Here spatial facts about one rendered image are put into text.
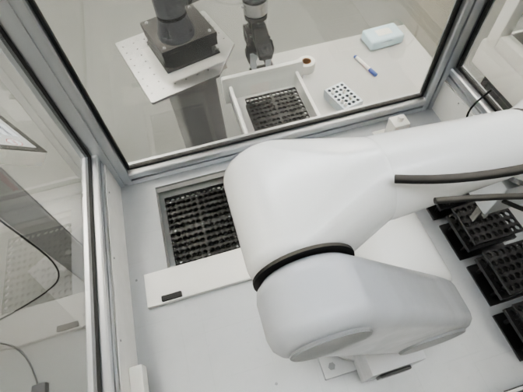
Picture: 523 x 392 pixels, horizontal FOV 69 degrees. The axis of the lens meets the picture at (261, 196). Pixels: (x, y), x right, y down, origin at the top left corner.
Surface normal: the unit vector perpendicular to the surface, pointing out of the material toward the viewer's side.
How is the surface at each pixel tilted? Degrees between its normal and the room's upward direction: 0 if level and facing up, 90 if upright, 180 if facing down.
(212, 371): 0
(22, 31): 90
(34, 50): 90
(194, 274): 0
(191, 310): 0
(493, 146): 30
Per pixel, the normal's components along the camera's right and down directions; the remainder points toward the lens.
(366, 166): 0.00, -0.39
